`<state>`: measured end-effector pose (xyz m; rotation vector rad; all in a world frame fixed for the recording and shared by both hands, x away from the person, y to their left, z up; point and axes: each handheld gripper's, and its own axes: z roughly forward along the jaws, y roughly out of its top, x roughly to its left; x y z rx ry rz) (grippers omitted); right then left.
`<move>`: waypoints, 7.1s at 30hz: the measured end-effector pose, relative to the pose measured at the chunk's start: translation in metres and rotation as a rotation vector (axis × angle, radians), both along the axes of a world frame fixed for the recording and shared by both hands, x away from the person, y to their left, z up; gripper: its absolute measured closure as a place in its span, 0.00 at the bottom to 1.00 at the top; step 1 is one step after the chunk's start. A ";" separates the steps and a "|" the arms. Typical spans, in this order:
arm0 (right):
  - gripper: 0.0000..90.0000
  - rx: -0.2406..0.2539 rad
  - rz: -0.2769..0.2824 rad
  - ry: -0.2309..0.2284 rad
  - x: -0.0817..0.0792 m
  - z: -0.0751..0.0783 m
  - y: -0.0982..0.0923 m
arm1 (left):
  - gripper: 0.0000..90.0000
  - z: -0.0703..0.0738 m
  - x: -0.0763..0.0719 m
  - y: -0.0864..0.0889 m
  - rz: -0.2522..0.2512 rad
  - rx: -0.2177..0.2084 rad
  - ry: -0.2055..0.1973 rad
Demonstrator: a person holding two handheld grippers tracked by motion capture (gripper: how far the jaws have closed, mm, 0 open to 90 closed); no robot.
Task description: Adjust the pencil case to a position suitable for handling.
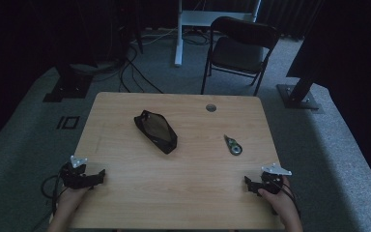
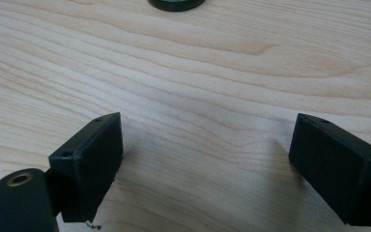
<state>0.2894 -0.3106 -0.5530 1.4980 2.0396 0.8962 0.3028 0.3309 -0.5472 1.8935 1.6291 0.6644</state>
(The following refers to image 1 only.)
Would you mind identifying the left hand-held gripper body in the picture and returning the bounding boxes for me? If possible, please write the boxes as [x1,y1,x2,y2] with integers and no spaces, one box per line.
[59,155,93,190]

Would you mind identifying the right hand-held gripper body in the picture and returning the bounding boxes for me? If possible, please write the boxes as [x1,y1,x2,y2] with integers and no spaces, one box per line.
[259,162,294,195]

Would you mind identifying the person's left hand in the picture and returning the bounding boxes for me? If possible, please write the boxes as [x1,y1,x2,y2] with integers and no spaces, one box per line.
[57,185,91,215]

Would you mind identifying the person's right hand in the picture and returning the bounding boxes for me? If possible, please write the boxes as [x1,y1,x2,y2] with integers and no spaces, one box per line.
[257,185,295,223]

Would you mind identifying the green correction tape dispenser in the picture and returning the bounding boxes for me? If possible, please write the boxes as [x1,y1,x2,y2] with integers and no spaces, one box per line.
[223,133,243,157]

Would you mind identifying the black mesh pencil case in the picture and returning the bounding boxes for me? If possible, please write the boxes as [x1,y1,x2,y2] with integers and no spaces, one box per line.
[133,109,179,156]

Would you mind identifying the black slanted stand with base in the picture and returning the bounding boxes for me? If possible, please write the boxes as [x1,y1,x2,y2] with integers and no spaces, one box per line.
[276,72,324,113]

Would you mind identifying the black folding chair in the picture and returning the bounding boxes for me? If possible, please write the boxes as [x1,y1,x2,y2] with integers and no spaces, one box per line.
[200,15,282,98]

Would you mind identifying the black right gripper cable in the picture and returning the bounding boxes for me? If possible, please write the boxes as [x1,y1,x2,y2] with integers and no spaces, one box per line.
[270,178,302,220]

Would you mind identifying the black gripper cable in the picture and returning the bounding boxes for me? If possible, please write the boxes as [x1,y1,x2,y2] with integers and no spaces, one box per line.
[270,178,302,220]
[41,173,66,223]

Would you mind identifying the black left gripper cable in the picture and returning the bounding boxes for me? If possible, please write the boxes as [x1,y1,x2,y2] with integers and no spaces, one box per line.
[41,173,66,223]

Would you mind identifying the black stand with base plate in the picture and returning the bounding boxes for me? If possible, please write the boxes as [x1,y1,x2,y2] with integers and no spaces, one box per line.
[42,61,95,103]

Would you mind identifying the black floor cables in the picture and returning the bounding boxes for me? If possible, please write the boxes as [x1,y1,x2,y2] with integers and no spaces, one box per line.
[91,28,212,95]

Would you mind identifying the white floor cable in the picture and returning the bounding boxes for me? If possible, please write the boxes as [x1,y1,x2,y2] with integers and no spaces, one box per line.
[134,27,179,46]

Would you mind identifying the white desk frame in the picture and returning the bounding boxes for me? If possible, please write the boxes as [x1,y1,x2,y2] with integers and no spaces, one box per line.
[174,0,263,68]

